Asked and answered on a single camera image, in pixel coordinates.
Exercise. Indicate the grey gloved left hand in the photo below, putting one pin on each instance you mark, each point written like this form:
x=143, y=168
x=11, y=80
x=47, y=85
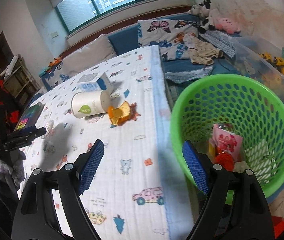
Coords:
x=13, y=175

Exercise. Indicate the white paper cup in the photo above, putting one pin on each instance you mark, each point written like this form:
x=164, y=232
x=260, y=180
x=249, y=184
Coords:
x=90, y=103

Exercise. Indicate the butterfly print pillow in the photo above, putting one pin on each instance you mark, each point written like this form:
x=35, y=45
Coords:
x=167, y=35

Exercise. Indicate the green plastic basket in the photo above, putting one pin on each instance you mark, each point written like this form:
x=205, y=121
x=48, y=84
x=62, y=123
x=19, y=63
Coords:
x=253, y=111

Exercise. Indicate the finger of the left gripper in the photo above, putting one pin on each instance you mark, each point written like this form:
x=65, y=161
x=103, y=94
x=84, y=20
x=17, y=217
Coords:
x=27, y=130
x=16, y=140

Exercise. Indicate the blue white carton box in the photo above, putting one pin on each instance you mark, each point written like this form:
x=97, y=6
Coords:
x=95, y=82

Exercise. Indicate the pink snack bag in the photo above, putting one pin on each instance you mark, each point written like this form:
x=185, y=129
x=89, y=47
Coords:
x=226, y=141

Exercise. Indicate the cow plush toy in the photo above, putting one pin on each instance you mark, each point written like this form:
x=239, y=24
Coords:
x=206, y=11

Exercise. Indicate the clear toy storage box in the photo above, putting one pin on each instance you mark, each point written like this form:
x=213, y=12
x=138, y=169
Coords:
x=259, y=59

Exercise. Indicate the orange crumpled wrapper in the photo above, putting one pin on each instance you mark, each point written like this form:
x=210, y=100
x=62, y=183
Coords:
x=126, y=111

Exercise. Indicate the red plastic stool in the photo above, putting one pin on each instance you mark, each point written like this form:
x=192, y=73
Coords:
x=278, y=226

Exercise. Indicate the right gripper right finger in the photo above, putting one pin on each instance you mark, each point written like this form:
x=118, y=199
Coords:
x=235, y=207

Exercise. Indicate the orange mesh bag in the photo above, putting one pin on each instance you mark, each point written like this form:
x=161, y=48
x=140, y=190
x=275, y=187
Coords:
x=226, y=161

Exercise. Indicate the cartoon print table cloth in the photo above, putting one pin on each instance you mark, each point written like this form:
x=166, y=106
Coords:
x=139, y=190

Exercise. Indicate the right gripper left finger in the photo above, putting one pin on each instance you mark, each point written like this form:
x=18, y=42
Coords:
x=36, y=217

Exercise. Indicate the beige patterned garment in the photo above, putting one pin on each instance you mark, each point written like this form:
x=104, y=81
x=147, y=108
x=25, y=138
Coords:
x=201, y=52

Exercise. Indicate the pink plush toy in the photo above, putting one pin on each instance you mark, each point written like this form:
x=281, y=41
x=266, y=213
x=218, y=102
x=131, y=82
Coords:
x=227, y=25

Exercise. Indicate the wooden shelf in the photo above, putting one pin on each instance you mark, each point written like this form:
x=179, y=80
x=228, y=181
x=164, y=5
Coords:
x=18, y=81

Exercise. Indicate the beige cushion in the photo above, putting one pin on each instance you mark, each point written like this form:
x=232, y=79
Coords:
x=93, y=53

